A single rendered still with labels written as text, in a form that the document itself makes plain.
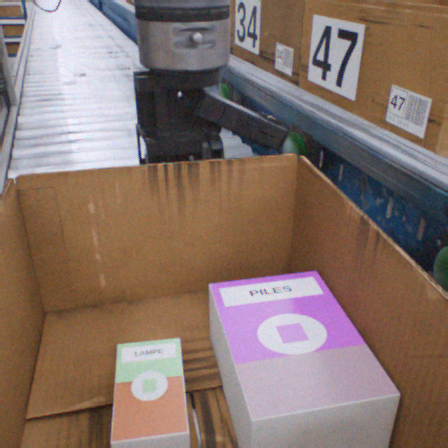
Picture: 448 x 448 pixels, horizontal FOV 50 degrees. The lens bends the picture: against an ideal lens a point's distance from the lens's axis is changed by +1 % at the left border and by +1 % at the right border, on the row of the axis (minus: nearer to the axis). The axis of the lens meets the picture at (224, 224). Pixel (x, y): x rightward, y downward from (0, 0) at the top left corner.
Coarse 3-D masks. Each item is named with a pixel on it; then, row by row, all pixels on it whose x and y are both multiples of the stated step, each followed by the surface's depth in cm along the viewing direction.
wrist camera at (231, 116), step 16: (208, 96) 48; (192, 112) 49; (208, 112) 48; (224, 112) 49; (240, 112) 49; (240, 128) 50; (256, 128) 51; (272, 128) 51; (256, 144) 54; (272, 144) 52
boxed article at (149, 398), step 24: (120, 360) 40; (144, 360) 40; (168, 360) 40; (120, 384) 38; (144, 384) 38; (168, 384) 38; (120, 408) 36; (144, 408) 36; (168, 408) 36; (120, 432) 34; (144, 432) 34; (168, 432) 34
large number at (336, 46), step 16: (320, 16) 81; (320, 32) 81; (336, 32) 77; (352, 32) 73; (320, 48) 82; (336, 48) 77; (352, 48) 73; (320, 64) 83; (336, 64) 78; (352, 64) 74; (320, 80) 84; (336, 80) 79; (352, 80) 74; (352, 96) 75
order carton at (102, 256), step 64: (64, 192) 47; (128, 192) 48; (192, 192) 50; (256, 192) 51; (320, 192) 46; (0, 256) 39; (64, 256) 50; (128, 256) 52; (192, 256) 54; (256, 256) 55; (320, 256) 47; (384, 256) 35; (0, 320) 37; (64, 320) 52; (128, 320) 51; (192, 320) 51; (384, 320) 36; (0, 384) 35; (64, 384) 43; (192, 384) 43
